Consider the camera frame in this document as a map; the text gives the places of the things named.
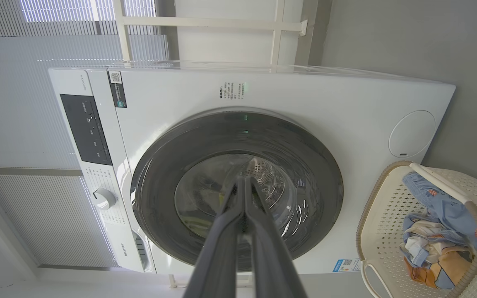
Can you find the white window blinds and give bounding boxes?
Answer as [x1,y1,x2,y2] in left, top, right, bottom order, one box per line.
[0,0,169,269]

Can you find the blue energy label sticker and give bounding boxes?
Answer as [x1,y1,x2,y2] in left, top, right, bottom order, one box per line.
[332,258,361,273]

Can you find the blue printed garment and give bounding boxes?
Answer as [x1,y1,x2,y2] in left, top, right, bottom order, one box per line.
[402,172,477,249]

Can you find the white front-load washing machine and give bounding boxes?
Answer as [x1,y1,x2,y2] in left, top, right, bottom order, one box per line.
[48,61,456,276]

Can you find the round white filter cover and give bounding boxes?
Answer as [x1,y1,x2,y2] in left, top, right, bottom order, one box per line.
[389,110,436,158]

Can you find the dark washing machine door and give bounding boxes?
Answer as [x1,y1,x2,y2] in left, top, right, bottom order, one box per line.
[131,108,344,272]

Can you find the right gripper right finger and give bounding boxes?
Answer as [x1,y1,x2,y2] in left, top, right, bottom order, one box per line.
[245,176,307,298]

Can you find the grey washing machine control knob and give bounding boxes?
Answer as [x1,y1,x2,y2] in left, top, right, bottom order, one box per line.
[93,188,117,210]

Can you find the black QR code sticker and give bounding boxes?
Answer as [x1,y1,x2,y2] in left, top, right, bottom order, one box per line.
[107,70,127,108]

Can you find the white metal railing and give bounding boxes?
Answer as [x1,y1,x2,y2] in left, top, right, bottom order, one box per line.
[112,0,308,65]

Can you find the cream perforated laundry basket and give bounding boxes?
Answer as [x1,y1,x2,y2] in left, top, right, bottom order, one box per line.
[356,161,477,298]

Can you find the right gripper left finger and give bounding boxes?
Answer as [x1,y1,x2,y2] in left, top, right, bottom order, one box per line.
[183,176,247,298]

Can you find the dark touch control panel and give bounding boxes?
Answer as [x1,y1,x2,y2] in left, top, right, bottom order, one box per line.
[60,94,113,166]

